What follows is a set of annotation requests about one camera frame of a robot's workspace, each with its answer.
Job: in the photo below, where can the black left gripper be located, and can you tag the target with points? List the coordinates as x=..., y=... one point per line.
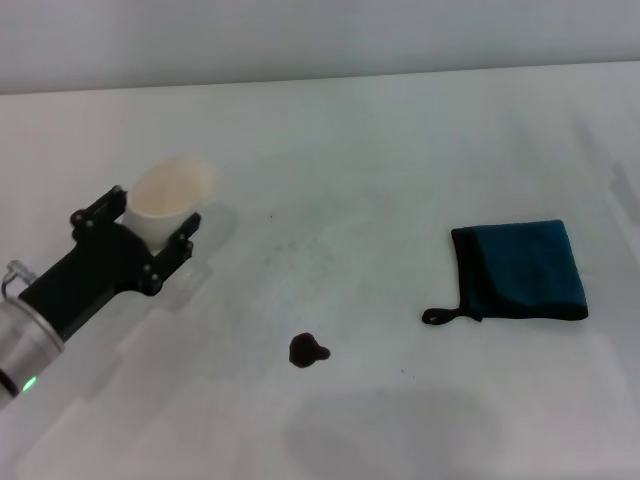
x=100, y=270

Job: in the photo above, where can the white paper cup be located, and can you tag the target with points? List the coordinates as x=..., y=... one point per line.
x=170, y=195

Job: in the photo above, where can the blue rag with black trim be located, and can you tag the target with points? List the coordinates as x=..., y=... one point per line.
x=530, y=270

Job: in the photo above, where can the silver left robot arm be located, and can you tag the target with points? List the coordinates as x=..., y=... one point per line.
x=25, y=345

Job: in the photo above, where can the black water stain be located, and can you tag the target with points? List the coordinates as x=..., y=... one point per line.
x=302, y=352

